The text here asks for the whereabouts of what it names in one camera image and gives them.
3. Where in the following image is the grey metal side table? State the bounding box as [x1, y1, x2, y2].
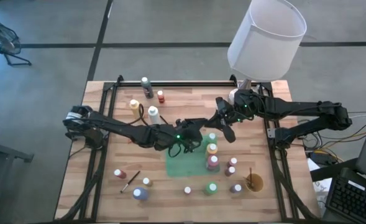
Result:
[0, 136, 34, 224]

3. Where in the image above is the large grey paint bottle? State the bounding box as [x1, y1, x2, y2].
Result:
[140, 76, 155, 100]

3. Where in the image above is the silver-ferruled paintbrush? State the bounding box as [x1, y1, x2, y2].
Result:
[119, 170, 142, 194]

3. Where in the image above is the black floor fan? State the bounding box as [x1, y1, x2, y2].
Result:
[0, 12, 33, 67]

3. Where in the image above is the large red paint bottle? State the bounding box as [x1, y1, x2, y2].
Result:
[206, 154, 220, 171]

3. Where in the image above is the large blue paint bottle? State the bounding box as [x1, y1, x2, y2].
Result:
[132, 186, 149, 202]

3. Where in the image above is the teal translucent plastic bin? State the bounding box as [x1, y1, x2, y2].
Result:
[165, 146, 221, 178]

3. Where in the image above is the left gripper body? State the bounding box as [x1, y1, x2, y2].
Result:
[170, 119, 207, 153]

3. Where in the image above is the black aluminium table frame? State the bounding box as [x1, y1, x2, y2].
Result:
[54, 74, 322, 224]

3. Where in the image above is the amber plastic cup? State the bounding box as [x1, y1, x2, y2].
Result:
[244, 173, 264, 193]

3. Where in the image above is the black keyboard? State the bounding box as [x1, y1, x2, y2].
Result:
[324, 175, 366, 224]

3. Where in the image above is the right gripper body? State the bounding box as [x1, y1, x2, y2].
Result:
[216, 96, 249, 144]

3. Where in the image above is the white printed paper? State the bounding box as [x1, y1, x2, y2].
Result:
[306, 158, 332, 206]

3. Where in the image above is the white-shaded table lamp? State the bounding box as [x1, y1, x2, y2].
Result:
[227, 0, 308, 105]

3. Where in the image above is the large white paint bottle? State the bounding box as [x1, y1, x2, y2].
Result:
[147, 105, 162, 125]

